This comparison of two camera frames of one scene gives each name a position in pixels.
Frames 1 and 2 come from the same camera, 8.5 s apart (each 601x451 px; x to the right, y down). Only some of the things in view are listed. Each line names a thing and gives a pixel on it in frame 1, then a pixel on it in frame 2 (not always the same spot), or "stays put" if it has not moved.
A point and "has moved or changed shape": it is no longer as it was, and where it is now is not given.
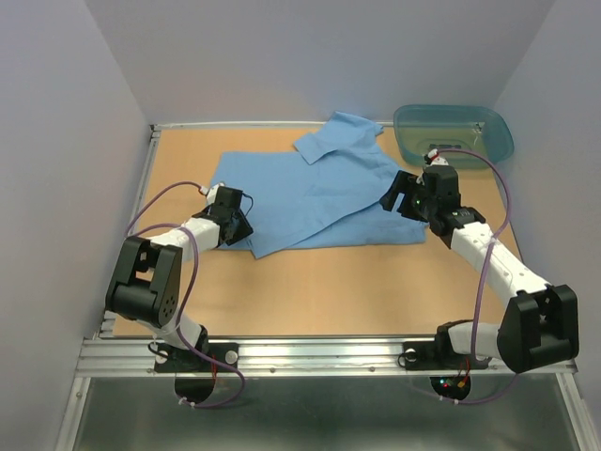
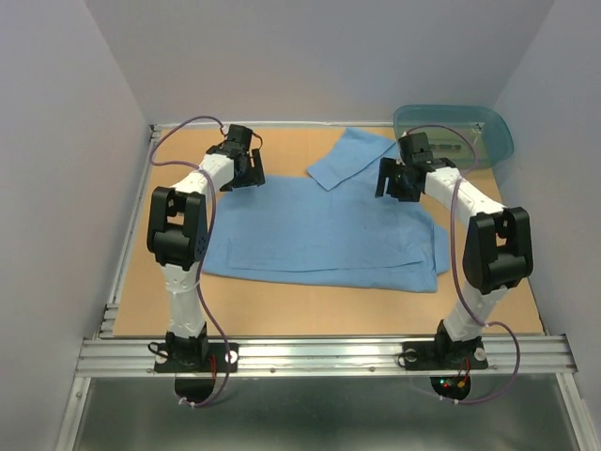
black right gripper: [406, 183] to [388, 168]
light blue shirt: [325, 190] has moved or changed shape
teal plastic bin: [420, 129] stays put
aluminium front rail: [135, 356] stays put
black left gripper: [244, 230] to [254, 176]
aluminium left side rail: [108, 322] stays put
